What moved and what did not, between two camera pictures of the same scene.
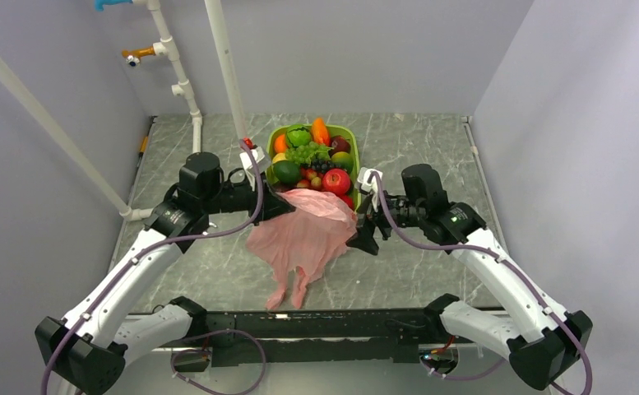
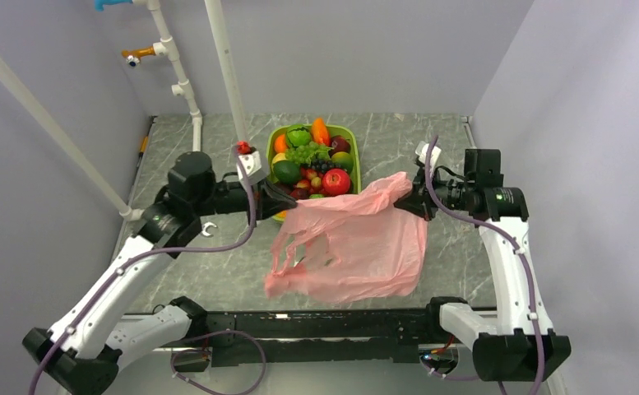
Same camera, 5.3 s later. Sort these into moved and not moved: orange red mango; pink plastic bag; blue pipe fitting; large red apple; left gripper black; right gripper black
Moved: right gripper black; pink plastic bag
Not moved: large red apple; orange red mango; blue pipe fitting; left gripper black
